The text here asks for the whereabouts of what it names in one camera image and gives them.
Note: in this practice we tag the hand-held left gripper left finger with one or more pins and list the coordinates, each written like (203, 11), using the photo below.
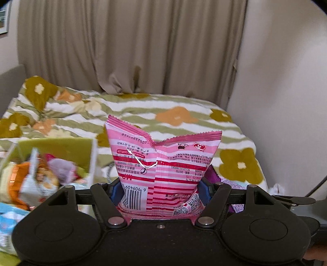
(116, 193)

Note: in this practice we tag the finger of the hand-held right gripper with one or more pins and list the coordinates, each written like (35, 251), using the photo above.
(293, 200)

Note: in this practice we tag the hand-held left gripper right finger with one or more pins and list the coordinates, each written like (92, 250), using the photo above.
(205, 191)

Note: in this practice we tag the pink striped snack packet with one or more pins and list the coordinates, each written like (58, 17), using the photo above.
(163, 163)

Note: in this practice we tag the green cardboard box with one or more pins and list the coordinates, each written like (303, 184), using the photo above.
(63, 148)

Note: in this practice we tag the purple snack packet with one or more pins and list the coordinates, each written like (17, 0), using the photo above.
(213, 176)

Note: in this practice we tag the white plastic bag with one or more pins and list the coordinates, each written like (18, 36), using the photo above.
(277, 188)

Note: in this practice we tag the pale pink snack packet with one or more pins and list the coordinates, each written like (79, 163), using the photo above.
(62, 170)

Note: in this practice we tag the floral striped blanket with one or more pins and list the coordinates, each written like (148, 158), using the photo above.
(178, 120)

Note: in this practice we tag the white lettered snack packet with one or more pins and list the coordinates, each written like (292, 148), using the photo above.
(38, 176)

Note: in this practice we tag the orange sticks snack packet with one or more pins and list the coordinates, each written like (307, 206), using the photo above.
(19, 184)

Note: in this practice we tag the blue white snack packet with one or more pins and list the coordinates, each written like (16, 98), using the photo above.
(12, 225)

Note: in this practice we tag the pale yellow snack packet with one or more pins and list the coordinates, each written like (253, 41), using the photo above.
(5, 181)

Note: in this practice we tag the beige curtain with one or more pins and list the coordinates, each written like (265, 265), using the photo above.
(127, 46)

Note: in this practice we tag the grey headboard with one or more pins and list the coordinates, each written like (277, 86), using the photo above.
(11, 84)

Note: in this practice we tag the framed wall picture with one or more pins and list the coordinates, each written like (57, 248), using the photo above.
(3, 20)

